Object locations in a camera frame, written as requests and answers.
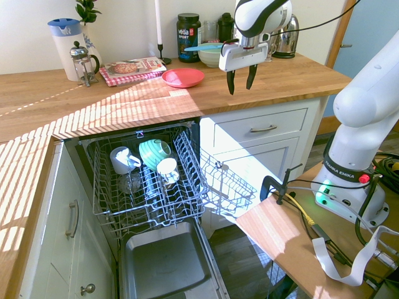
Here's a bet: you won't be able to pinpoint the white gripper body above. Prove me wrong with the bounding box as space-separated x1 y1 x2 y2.
218 42 269 73

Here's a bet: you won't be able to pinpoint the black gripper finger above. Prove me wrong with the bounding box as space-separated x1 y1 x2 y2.
246 64 259 90
226 69 236 96

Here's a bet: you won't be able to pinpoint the pink plastic plate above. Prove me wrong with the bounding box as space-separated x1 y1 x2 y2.
161 67 205 89

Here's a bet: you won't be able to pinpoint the steel dishwasher door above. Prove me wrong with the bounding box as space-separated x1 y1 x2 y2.
119 217 231 299

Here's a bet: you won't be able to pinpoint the pale green bowl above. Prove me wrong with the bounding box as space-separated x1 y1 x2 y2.
197 46 226 69

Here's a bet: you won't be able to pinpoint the black drinking bottle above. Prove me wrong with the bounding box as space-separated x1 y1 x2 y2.
217 12 236 44

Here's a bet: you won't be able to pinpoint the clear glass jar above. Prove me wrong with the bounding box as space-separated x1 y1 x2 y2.
202 21 219 44

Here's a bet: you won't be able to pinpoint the stainless steel kettle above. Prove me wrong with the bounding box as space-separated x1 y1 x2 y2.
270 14 300 59

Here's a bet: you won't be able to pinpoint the black Vega protein tub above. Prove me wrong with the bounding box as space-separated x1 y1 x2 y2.
176 12 202 64

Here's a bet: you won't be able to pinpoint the black candle holder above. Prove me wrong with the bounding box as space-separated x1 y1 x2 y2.
156 43 173 65

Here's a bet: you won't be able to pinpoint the tall white candle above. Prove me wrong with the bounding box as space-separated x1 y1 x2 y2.
155 0 163 45

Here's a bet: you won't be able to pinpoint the pizza cookbook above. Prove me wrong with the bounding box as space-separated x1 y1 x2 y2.
104 57 168 83

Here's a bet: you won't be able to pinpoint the green striped mug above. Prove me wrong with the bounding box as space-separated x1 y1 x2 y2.
138 139 173 173

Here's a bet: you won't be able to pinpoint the white mug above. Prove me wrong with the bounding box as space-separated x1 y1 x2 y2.
156 158 181 185
109 146 142 176

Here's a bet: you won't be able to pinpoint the black table clamp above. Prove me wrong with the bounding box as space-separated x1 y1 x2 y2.
259 163 304 206

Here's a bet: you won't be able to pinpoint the red checkered cloth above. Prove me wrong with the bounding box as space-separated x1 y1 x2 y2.
99 67 166 88

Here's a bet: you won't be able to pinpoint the blue door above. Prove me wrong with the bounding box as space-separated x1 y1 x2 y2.
332 0 399 79

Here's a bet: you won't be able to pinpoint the black cylindrical cup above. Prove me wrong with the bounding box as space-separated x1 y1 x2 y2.
142 166 163 201

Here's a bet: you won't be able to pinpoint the clear drinking glass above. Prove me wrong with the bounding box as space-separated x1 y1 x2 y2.
117 173 143 194

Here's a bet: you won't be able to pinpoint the white vase blue flowers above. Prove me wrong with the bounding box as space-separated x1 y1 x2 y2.
80 23 103 68

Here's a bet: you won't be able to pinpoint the glass French press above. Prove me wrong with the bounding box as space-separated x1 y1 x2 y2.
69 40 100 88

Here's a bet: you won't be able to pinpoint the green leafy plant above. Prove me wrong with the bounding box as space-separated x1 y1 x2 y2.
75 0 102 26

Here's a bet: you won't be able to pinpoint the white water jug blue lid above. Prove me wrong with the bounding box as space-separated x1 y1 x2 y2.
47 17 87 82

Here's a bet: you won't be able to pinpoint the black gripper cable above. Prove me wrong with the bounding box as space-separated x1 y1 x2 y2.
223 6 359 47

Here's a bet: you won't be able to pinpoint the grey wire dishwasher rack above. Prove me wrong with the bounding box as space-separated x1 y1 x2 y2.
92 123 258 234

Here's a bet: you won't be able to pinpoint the yellow cable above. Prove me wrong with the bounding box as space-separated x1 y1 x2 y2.
286 192 316 225

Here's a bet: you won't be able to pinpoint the grey cable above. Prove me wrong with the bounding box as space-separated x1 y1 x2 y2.
288 186 377 234

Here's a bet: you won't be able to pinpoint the black cable bundle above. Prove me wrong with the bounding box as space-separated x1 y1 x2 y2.
371 151 399 191

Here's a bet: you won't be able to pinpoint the flat metal drawer handle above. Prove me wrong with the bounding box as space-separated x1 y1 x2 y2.
64 199 80 239

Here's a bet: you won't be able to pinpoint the white flat ribbon cable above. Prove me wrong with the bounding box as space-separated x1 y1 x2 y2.
311 225 399 286

